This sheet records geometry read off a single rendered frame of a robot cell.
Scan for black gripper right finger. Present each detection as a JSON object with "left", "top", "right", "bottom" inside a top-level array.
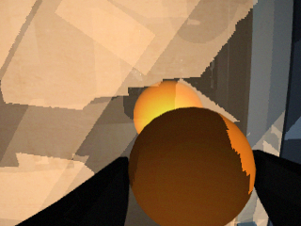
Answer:
[{"left": 252, "top": 150, "right": 301, "bottom": 226}]

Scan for low clear corner walls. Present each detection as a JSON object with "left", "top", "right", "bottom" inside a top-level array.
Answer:
[{"left": 278, "top": 0, "right": 301, "bottom": 165}]

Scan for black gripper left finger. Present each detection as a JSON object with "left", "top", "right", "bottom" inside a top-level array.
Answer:
[{"left": 15, "top": 157, "right": 131, "bottom": 226}]

